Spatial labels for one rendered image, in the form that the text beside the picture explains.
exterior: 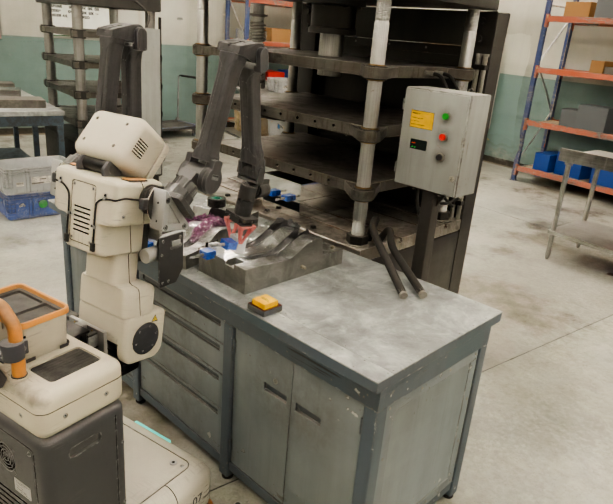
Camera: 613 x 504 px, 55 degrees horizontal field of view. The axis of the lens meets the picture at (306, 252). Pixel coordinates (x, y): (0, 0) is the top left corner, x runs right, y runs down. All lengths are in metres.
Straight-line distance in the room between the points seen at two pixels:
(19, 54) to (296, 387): 7.67
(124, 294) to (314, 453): 0.78
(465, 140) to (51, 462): 1.77
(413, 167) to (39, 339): 1.58
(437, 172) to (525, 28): 6.91
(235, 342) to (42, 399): 0.79
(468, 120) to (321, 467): 1.37
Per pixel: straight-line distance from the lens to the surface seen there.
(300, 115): 2.83
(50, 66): 7.48
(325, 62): 2.76
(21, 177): 5.38
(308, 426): 1.96
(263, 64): 1.76
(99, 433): 1.70
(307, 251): 2.16
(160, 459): 2.13
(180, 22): 9.83
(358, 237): 2.57
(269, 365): 2.00
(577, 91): 8.78
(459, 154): 2.40
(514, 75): 9.28
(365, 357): 1.70
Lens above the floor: 1.65
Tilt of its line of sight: 20 degrees down
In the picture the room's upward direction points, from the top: 5 degrees clockwise
